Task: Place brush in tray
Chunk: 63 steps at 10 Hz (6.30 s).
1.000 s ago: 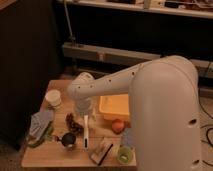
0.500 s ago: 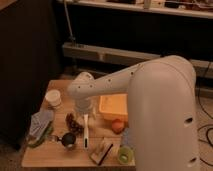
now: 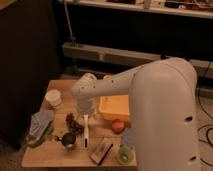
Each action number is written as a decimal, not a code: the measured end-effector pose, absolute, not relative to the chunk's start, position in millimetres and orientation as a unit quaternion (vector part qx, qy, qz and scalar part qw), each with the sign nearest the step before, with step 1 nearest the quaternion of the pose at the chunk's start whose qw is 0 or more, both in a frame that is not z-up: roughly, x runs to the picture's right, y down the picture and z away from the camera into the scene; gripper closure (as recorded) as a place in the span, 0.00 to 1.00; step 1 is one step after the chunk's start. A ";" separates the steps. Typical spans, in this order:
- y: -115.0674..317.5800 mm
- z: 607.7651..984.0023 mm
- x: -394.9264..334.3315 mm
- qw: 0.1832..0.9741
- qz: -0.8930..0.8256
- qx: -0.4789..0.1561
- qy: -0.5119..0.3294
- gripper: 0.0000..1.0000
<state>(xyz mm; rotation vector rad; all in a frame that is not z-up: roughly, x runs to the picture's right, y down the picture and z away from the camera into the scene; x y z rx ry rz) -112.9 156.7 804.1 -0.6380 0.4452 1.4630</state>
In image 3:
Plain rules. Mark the grey metal floor rail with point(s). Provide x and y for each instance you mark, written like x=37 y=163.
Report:
x=107 y=55

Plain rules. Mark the brown pine cone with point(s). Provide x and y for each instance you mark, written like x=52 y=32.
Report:
x=73 y=126

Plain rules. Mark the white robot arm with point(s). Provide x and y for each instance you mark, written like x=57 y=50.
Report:
x=162 y=110

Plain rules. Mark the white paper cup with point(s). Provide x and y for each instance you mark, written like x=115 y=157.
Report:
x=53 y=97

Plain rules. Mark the wooden block brush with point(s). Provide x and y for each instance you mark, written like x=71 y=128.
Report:
x=101 y=150

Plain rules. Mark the white wall shelf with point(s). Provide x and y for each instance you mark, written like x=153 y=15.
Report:
x=152 y=8

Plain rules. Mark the black metal measuring cup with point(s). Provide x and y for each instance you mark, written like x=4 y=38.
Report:
x=67 y=140

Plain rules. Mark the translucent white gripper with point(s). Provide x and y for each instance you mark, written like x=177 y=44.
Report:
x=86 y=107

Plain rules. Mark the green small cup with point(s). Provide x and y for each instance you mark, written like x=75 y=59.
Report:
x=125 y=155

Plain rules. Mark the yellow plastic tray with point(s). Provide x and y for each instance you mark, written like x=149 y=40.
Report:
x=114 y=107

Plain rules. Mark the orange fruit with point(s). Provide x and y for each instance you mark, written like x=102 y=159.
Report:
x=117 y=126

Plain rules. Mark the grey folded cloth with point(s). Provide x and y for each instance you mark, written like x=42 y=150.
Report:
x=39 y=122

